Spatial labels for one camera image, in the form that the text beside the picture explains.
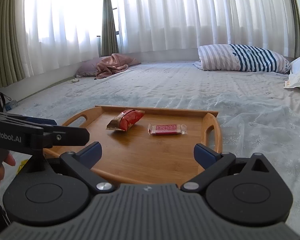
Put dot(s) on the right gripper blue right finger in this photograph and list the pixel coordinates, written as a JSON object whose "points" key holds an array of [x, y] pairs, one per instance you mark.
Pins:
{"points": [[215, 166]]}

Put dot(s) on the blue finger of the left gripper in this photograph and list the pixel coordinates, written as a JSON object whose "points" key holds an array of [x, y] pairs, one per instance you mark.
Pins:
{"points": [[39, 120]]}

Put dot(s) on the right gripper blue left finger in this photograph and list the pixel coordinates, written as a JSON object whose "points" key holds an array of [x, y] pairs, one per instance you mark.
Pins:
{"points": [[79, 165]]}

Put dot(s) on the yellow snack packet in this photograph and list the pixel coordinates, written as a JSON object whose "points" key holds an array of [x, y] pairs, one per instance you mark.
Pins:
{"points": [[22, 164]]}

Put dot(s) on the red nut snack bag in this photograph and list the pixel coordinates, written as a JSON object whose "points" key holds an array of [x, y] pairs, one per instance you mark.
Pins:
{"points": [[125, 120]]}

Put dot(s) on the small object by pillow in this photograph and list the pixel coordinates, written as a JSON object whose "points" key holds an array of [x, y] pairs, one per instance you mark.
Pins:
{"points": [[75, 80]]}

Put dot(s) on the wooden serving tray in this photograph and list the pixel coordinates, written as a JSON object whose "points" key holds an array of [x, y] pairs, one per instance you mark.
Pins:
{"points": [[139, 158]]}

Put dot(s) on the purple pillow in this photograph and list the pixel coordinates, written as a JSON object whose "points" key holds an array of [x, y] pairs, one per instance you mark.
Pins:
{"points": [[88, 68]]}

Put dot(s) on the lace snowflake bedspread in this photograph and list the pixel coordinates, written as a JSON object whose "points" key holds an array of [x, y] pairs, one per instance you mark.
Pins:
{"points": [[256, 112]]}

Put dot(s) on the pink crumpled cloth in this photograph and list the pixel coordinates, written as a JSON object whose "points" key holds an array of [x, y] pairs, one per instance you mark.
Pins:
{"points": [[113, 64]]}

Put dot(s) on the green drape curtain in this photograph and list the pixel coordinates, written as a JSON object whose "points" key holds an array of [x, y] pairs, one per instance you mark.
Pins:
{"points": [[108, 33]]}

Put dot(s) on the white sheer curtain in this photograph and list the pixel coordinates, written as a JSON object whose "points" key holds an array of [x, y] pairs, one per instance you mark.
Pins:
{"points": [[59, 33]]}

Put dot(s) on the striped folded quilt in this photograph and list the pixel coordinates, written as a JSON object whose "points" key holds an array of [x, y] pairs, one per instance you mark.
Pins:
{"points": [[242, 58]]}

